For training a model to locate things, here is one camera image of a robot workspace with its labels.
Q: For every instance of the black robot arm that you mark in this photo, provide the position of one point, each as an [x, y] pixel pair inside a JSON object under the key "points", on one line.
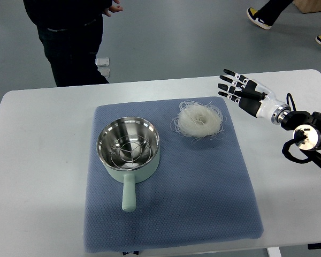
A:
{"points": [[306, 136]]}

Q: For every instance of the round wire steaming rack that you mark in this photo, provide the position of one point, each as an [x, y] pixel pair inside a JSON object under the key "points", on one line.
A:
{"points": [[130, 154]]}

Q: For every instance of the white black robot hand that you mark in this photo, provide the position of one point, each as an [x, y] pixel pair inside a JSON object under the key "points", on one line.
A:
{"points": [[252, 97]]}

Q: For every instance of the black trouser leg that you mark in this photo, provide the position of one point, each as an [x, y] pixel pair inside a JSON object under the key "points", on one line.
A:
{"points": [[270, 12]]}

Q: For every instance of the white table leg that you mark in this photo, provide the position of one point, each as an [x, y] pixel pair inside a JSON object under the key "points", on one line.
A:
{"points": [[273, 252]]}

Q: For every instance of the person in black clothes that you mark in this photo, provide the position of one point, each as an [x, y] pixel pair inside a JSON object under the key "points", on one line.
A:
{"points": [[71, 34]]}

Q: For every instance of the mint green steel pot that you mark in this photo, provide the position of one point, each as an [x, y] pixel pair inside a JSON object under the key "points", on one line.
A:
{"points": [[129, 129]]}

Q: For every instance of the wooden box corner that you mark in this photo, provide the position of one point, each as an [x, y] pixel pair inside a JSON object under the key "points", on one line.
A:
{"points": [[308, 6]]}

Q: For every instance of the blue quilted table mat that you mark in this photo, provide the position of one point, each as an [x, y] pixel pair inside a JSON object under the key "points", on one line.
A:
{"points": [[200, 193]]}

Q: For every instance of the yellow black white sneaker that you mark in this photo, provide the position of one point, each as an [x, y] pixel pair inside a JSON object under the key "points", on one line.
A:
{"points": [[253, 17]]}

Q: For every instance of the white vermicelli noodle nest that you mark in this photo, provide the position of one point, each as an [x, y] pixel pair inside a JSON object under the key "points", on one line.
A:
{"points": [[197, 121]]}

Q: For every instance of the upper clear floor tile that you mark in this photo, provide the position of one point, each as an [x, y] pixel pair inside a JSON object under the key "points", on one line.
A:
{"points": [[103, 61]]}

